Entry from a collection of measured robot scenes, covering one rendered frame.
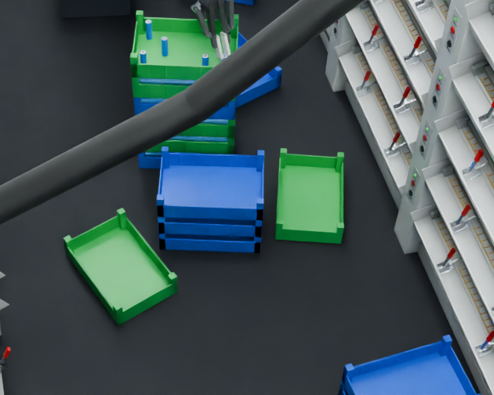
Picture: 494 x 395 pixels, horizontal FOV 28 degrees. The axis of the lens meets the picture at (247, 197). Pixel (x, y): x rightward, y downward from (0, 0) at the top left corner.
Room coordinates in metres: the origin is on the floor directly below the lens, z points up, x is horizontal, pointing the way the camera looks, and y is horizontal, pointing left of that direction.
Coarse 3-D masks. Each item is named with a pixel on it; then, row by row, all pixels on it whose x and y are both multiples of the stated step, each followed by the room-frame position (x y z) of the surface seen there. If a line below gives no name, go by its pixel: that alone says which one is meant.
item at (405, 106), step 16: (368, 0) 2.40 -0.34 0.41; (352, 16) 2.38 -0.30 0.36; (368, 16) 2.35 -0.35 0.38; (368, 32) 2.30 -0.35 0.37; (384, 32) 2.26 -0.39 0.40; (368, 48) 2.22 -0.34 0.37; (384, 48) 2.22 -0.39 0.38; (384, 64) 2.16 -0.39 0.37; (400, 64) 2.12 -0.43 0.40; (384, 80) 2.10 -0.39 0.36; (400, 80) 2.08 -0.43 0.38; (384, 96) 2.06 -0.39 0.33; (400, 96) 2.03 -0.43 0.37; (416, 96) 1.99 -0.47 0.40; (400, 112) 1.97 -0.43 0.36; (416, 112) 1.96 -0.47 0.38; (400, 128) 1.92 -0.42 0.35; (416, 128) 1.91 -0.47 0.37
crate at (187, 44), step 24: (144, 24) 2.21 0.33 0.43; (168, 24) 2.21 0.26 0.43; (192, 24) 2.21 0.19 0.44; (216, 24) 2.22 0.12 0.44; (144, 48) 2.14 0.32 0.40; (168, 48) 2.14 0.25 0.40; (192, 48) 2.15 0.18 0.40; (144, 72) 2.02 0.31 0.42; (168, 72) 2.02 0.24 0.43; (192, 72) 2.02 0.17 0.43
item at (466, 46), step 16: (464, 0) 1.77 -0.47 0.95; (448, 16) 1.82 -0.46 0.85; (464, 16) 1.75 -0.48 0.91; (448, 32) 1.80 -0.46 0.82; (464, 32) 1.73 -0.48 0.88; (464, 48) 1.73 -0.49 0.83; (480, 48) 1.75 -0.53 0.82; (448, 64) 1.76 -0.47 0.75; (432, 80) 1.81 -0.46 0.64; (448, 80) 1.75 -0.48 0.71; (448, 96) 1.73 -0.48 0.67; (432, 112) 1.78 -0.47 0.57; (448, 112) 1.74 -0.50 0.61; (432, 128) 1.76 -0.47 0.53; (416, 144) 1.81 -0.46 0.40; (432, 144) 1.74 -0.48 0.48; (416, 160) 1.79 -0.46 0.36; (432, 160) 1.73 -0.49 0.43; (416, 192) 1.75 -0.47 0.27; (400, 208) 1.82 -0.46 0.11; (416, 208) 1.73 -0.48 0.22; (400, 224) 1.79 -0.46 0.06; (400, 240) 1.77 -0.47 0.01; (416, 240) 1.74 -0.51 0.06
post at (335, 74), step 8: (344, 16) 2.40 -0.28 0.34; (344, 24) 2.40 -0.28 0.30; (344, 32) 2.40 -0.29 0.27; (352, 32) 2.41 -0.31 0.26; (336, 40) 2.43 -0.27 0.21; (344, 40) 2.41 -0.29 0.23; (328, 56) 2.48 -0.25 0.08; (336, 56) 2.41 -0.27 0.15; (328, 64) 2.48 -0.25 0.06; (336, 64) 2.41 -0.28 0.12; (328, 72) 2.47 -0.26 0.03; (336, 72) 2.40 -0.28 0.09; (344, 72) 2.41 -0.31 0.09; (336, 80) 2.40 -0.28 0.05; (344, 80) 2.41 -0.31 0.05; (336, 88) 2.40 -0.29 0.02; (344, 88) 2.41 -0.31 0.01
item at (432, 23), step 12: (408, 0) 2.03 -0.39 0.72; (420, 0) 1.99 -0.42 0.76; (432, 0) 1.99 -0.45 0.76; (444, 0) 1.97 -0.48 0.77; (420, 12) 1.97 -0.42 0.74; (432, 12) 1.96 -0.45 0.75; (444, 12) 1.95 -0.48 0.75; (420, 24) 1.94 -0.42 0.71; (432, 24) 1.92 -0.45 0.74; (444, 24) 1.91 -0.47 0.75; (432, 36) 1.88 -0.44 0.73; (432, 48) 1.88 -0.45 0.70
